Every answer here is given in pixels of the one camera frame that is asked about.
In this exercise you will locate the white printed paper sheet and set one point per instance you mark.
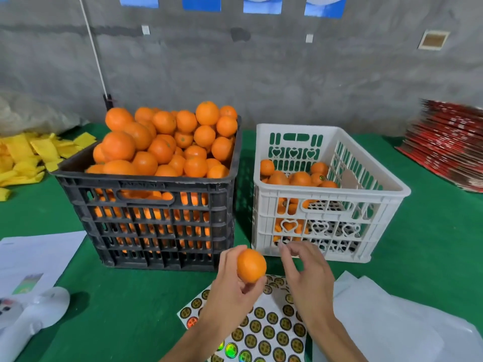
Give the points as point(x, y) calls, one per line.
point(41, 252)

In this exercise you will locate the heap of labelled oranges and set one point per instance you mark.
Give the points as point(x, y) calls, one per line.
point(300, 178)

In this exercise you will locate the beige woven sack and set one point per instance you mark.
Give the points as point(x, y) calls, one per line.
point(34, 116)

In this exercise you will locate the pile of oranges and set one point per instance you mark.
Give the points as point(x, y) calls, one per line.
point(119, 145)

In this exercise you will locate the white backing sheet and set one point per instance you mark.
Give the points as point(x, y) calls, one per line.
point(460, 339)
point(377, 320)

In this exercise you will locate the pile of yellow bags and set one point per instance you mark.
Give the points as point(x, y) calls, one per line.
point(26, 158)

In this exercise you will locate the white pole with black base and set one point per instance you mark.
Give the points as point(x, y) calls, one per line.
point(92, 49)

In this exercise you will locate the beige wall plate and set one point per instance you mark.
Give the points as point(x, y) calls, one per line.
point(434, 40)

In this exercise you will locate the small white wall square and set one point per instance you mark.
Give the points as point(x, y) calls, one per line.
point(146, 30)
point(309, 38)

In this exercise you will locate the white handheld controller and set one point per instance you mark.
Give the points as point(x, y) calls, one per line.
point(41, 305)

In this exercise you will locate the person's left hand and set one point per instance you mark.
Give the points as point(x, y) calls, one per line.
point(226, 305)

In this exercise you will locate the stack of red cardboard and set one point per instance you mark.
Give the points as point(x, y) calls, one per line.
point(445, 143)

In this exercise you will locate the green felt table cover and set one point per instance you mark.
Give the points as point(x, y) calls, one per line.
point(128, 305)

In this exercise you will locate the person's right hand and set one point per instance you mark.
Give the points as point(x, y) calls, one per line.
point(309, 286)

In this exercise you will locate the blue white wall poster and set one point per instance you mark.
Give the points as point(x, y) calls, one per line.
point(139, 0)
point(325, 6)
point(262, 3)
point(201, 3)

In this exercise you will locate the black plastic crate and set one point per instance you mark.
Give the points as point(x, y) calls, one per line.
point(223, 184)

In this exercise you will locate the holographic sticker sheet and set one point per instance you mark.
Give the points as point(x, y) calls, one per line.
point(272, 328)

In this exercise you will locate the white plastic crate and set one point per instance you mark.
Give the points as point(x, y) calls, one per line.
point(298, 128)

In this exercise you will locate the person's right forearm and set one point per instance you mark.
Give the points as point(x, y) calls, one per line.
point(336, 343)

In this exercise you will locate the single orange fruit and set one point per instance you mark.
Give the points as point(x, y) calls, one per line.
point(252, 265)

